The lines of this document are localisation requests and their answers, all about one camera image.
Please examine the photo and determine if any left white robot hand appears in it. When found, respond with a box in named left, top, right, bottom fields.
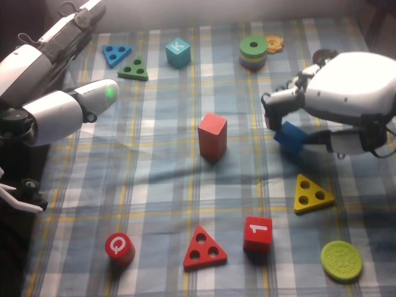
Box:
left=0, top=0, right=121, bottom=148

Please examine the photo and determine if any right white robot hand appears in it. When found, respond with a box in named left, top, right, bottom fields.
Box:
left=260, top=51, right=396, bottom=159

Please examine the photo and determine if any dark blue block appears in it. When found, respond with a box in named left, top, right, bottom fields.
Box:
left=272, top=121, right=310, bottom=155

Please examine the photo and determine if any red rectangular block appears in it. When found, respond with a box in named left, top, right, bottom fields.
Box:
left=197, top=113, right=228, bottom=161

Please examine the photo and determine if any dark brown round toy cookie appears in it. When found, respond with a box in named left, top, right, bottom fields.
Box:
left=312, top=48, right=340, bottom=64

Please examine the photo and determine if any orange swirl toy cookie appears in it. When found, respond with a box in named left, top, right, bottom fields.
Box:
left=265, top=35, right=285, bottom=55

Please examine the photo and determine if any green triangle with three holes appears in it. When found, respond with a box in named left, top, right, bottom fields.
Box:
left=117, top=55, right=149, bottom=82

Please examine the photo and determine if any blue triangle with three holes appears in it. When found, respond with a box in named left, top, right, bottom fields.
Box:
left=101, top=45, right=133, bottom=69

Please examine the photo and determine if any yellow triangle with three holes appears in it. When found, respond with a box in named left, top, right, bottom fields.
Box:
left=293, top=173, right=335, bottom=215

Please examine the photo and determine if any blue plaid tablecloth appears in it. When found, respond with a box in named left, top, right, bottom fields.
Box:
left=21, top=17, right=396, bottom=297

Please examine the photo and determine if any teal cube with letter K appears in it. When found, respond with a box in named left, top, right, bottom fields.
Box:
left=165, top=37, right=192, bottom=69

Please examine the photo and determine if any red cylinder with letter Q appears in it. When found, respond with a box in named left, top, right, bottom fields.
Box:
left=104, top=231, right=136, bottom=269

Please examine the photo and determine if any green round toy cookie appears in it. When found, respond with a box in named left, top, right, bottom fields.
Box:
left=321, top=240, right=364, bottom=283

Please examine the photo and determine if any red cube with number 1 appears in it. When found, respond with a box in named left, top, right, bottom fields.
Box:
left=243, top=215, right=274, bottom=259

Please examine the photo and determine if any red triangle with three holes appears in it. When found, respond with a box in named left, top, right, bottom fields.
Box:
left=183, top=225, right=229, bottom=272

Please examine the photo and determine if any red ring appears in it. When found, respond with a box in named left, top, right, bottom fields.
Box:
left=239, top=61, right=266, bottom=72

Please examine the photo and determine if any yellow ring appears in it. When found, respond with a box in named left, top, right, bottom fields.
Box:
left=239, top=52, right=269, bottom=62

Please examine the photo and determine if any green ring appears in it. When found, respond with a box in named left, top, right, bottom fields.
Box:
left=239, top=35, right=269, bottom=58

